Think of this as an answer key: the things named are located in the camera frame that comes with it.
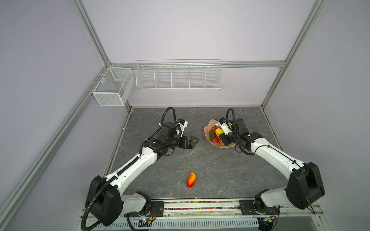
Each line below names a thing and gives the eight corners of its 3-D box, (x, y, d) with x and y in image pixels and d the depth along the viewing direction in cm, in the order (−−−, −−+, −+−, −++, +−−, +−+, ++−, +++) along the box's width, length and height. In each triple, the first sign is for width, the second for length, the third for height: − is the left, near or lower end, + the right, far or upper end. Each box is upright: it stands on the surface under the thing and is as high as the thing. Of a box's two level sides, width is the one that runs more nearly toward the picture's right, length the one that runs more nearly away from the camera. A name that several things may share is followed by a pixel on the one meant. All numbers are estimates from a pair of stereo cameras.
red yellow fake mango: (185, 185, 83) (185, 183, 80) (190, 173, 88) (190, 171, 85) (192, 189, 82) (192, 187, 79) (197, 176, 86) (197, 174, 83)
